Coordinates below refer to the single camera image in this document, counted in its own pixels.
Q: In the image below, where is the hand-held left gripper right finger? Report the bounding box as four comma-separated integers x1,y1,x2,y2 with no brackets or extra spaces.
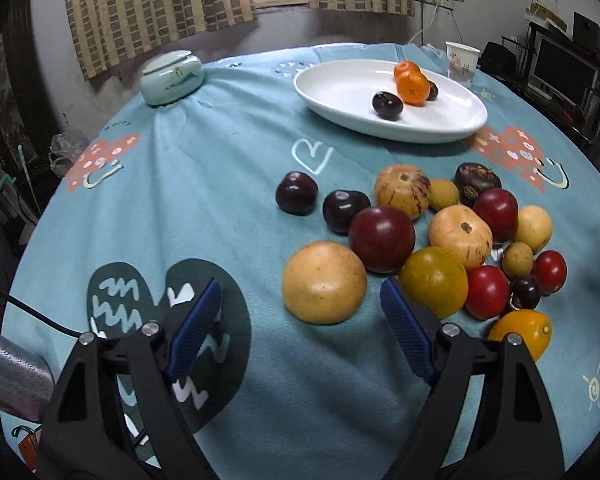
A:
380,278,566,480

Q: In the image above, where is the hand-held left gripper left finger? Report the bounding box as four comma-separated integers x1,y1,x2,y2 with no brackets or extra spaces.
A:
35,278,223,480

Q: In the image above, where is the yellow-green tomato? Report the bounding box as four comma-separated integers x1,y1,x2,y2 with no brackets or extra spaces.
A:
398,246,469,320

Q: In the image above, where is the large yellow round fruit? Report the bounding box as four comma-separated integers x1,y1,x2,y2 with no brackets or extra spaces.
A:
282,240,369,325

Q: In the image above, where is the large dark red plum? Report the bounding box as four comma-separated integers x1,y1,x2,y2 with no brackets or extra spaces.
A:
349,205,417,275

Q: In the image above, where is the yellow-orange tomato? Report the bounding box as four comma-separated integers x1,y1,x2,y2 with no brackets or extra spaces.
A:
488,309,553,363

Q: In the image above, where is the small tan longan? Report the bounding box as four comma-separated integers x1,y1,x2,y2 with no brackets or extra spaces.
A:
428,179,460,212
501,241,535,279

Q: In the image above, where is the dark purple plum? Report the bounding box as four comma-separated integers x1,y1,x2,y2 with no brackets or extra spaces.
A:
323,189,371,235
372,91,405,121
275,171,319,217

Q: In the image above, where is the red cherry tomato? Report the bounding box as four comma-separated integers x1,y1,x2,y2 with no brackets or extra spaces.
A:
533,250,568,296
464,265,510,321

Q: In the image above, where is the pale yellow round fruit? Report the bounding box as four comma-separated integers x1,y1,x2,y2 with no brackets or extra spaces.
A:
512,205,554,253

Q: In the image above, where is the dark brown wrinkled fruit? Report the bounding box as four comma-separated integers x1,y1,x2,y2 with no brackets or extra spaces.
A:
454,162,503,207

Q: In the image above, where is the white oval plate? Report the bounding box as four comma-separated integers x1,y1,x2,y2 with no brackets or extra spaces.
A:
293,58,488,144

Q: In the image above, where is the striped pepino melon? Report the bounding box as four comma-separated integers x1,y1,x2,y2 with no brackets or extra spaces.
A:
428,205,494,272
374,164,433,221

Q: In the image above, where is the blue printed tablecloth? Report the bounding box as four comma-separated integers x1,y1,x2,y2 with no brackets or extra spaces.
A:
0,42,600,480

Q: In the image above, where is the grey textured tube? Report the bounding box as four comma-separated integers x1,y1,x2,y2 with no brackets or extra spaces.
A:
0,332,56,421

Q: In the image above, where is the clear plastic bag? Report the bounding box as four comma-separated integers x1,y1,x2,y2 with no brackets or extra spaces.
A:
49,130,90,177

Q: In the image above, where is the pale green ceramic lidded jar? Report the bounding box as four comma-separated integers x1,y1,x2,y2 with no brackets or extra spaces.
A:
140,50,205,107

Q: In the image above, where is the white paper cup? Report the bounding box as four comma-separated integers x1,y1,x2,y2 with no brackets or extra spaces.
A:
446,41,481,86

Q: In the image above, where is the black computer monitor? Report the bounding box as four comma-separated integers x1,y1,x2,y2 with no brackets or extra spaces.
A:
530,35,600,107

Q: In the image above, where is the wide checked curtain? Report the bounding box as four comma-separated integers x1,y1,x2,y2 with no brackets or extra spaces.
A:
62,0,258,81

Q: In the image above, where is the black speaker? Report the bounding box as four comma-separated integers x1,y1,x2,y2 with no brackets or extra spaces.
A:
573,11,600,52

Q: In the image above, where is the black cable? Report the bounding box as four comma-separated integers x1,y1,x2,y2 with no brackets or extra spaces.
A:
0,287,153,466

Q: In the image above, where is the white power cable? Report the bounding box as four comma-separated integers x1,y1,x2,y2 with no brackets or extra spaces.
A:
406,5,439,46

